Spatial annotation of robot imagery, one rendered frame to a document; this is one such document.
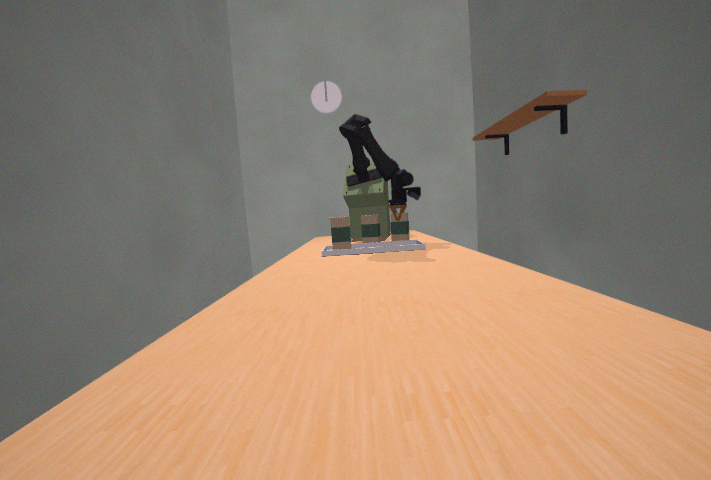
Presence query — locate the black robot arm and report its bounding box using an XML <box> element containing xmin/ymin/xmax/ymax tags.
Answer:
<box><xmin>339</xmin><ymin>114</ymin><xmax>421</xmax><ymax>200</ymax></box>

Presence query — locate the white rectangular tray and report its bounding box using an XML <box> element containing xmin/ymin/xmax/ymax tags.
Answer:
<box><xmin>321</xmin><ymin>240</ymin><xmax>426</xmax><ymax>256</ymax></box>

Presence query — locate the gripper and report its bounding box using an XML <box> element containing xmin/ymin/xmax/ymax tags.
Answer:
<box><xmin>389</xmin><ymin>187</ymin><xmax>407</xmax><ymax>221</ymax></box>

